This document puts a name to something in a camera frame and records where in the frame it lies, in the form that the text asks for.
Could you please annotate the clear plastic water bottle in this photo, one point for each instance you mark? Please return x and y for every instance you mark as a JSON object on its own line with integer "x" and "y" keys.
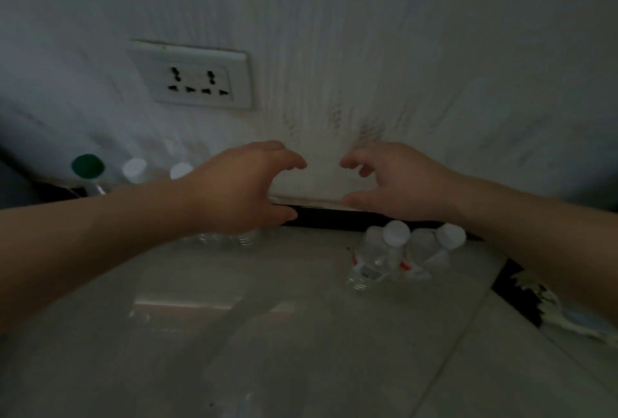
{"x": 245, "y": 238}

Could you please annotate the green capped plastic bottle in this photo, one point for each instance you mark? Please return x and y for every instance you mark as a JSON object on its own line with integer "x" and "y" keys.
{"x": 88, "y": 166}

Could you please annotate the person's right middle finger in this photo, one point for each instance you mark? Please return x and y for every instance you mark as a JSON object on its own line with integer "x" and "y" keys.
{"x": 367, "y": 171}

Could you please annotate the person's left forearm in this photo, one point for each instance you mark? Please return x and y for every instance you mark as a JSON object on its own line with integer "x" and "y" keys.
{"x": 87, "y": 248}

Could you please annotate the white capped clear water bottle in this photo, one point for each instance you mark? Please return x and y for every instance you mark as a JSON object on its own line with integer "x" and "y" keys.
{"x": 437, "y": 246}
{"x": 381, "y": 253}
{"x": 181, "y": 170}
{"x": 134, "y": 170}

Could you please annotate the person's right forearm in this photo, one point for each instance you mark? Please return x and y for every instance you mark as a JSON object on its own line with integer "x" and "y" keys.
{"x": 540, "y": 234}

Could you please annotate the person's left hand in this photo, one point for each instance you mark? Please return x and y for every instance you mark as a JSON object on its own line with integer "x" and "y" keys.
{"x": 231, "y": 191}

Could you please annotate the person's left thumb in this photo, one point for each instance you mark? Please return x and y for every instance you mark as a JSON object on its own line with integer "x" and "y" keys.
{"x": 282, "y": 215}

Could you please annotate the torn white paper scraps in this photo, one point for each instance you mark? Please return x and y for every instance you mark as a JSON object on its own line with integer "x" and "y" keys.
{"x": 555, "y": 309}

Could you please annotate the person's right thumb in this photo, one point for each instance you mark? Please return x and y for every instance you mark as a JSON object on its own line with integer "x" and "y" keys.
{"x": 359, "y": 199}

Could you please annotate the white wall power socket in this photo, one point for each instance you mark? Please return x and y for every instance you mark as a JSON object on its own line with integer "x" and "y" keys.
{"x": 193, "y": 76}

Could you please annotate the person's right hand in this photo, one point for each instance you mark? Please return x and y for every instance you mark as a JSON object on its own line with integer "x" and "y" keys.
{"x": 410, "y": 186}

